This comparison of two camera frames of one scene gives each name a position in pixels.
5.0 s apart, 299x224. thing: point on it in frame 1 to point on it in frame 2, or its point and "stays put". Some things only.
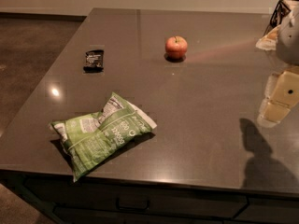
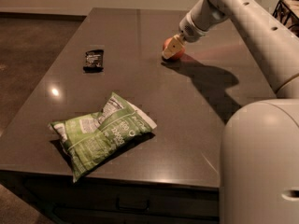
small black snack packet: (94, 61) stays put
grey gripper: (289, 39) to (191, 32)
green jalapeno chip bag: (86, 139) stays put
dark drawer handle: (132, 209) stays put
